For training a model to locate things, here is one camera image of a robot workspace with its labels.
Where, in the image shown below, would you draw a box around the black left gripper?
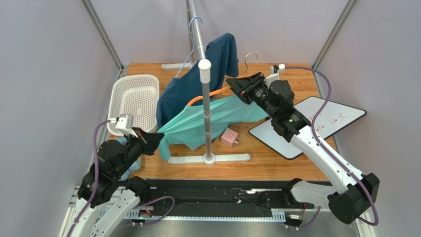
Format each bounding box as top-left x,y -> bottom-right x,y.
114,126 -> 164,177

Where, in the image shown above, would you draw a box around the orange plastic hanger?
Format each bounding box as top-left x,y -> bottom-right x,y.
186,52 -> 259,106

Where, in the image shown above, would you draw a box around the teal t shirt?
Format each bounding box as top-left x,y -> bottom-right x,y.
158,94 -> 269,161

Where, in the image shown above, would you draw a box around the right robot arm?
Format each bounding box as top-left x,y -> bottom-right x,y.
227,73 -> 380,226

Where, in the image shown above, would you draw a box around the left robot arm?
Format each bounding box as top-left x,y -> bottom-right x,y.
64,128 -> 164,237

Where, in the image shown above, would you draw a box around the dark blue t shirt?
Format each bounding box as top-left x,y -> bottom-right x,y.
156,33 -> 239,127

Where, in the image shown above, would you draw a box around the light blue headphones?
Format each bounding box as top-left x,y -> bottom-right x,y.
116,137 -> 142,181

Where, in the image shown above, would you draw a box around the white perforated plastic basket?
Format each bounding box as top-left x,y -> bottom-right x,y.
108,74 -> 160,132

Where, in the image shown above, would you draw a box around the pink power adapter cube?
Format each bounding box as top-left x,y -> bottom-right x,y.
221,128 -> 239,148

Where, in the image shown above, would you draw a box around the silver clothes rack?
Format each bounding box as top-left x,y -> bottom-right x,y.
168,0 -> 251,166

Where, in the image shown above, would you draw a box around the white dry erase board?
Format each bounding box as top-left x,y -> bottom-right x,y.
249,96 -> 367,160

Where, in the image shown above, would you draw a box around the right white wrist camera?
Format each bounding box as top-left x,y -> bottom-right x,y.
264,64 -> 286,87

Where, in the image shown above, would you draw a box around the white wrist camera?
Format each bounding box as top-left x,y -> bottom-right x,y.
264,64 -> 286,87
107,114 -> 138,138

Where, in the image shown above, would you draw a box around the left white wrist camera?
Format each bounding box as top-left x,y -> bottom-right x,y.
107,114 -> 138,138

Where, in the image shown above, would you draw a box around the light blue wire hanger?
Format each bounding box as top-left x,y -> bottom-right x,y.
175,16 -> 203,78

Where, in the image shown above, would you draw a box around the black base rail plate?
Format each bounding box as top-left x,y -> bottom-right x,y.
140,179 -> 317,217

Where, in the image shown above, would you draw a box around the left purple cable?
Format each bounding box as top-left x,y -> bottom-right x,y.
66,118 -> 114,237

